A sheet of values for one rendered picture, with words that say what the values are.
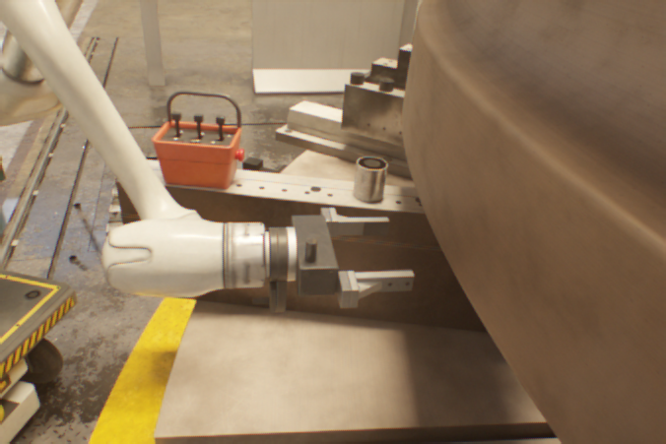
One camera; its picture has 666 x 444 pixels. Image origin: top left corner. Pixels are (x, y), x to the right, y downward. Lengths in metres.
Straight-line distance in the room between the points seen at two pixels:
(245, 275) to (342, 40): 3.85
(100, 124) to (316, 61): 3.68
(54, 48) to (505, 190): 0.62
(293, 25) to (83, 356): 3.12
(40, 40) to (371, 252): 0.90
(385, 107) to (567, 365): 1.75
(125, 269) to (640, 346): 0.56
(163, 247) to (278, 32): 3.71
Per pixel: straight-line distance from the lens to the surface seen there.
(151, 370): 1.81
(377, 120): 2.25
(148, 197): 0.85
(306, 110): 2.55
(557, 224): 0.58
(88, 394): 1.80
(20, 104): 1.42
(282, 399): 1.30
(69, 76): 0.80
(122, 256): 0.68
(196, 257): 0.66
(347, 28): 4.42
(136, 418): 1.70
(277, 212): 1.31
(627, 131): 0.65
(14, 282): 1.75
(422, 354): 1.44
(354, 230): 0.78
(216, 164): 1.29
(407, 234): 1.33
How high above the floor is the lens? 1.33
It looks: 32 degrees down
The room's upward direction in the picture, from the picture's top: 5 degrees clockwise
